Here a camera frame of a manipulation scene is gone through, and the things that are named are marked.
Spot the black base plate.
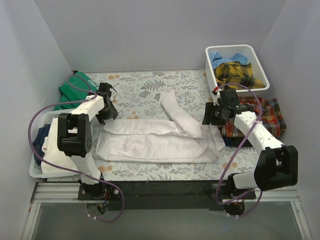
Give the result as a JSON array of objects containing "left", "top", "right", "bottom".
[{"left": 77, "top": 180, "right": 245, "bottom": 211}]

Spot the red plaid shirt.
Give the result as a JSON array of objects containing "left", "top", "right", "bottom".
[{"left": 218, "top": 97, "right": 287, "bottom": 147}]

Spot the white folded cloth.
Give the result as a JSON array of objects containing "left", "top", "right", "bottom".
[{"left": 41, "top": 117, "right": 78, "bottom": 178}]

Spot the aluminium frame rail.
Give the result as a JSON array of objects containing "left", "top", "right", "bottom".
[{"left": 30, "top": 182, "right": 300, "bottom": 203}]

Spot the white laundry basket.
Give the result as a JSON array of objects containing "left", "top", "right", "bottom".
[{"left": 29, "top": 109, "right": 76, "bottom": 179}]

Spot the green shirt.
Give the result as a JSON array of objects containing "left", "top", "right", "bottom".
[{"left": 54, "top": 71, "right": 99, "bottom": 111}]

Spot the yellow plaid shirt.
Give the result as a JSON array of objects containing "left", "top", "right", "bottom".
[{"left": 214, "top": 61, "right": 265, "bottom": 89}]

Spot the white long sleeve shirt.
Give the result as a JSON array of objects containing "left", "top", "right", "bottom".
[{"left": 95, "top": 90, "right": 225, "bottom": 164}]

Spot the floral table cloth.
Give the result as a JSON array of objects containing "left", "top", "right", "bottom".
[{"left": 72, "top": 70, "right": 279, "bottom": 181}]

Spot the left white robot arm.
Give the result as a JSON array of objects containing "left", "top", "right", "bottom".
[{"left": 57, "top": 82, "right": 118, "bottom": 200}]

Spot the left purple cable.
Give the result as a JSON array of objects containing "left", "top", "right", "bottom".
[{"left": 27, "top": 74, "right": 125, "bottom": 222}]

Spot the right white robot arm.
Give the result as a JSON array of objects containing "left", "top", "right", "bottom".
[{"left": 202, "top": 88, "right": 298, "bottom": 199}]

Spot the white plastic bin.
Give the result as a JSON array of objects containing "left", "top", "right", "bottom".
[{"left": 205, "top": 44, "right": 270, "bottom": 97}]

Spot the dark blue garment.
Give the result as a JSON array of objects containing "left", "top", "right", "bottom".
[{"left": 32, "top": 124, "right": 51, "bottom": 158}]

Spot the blue shirt in bin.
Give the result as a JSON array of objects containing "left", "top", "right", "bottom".
[{"left": 209, "top": 52, "right": 248, "bottom": 69}]

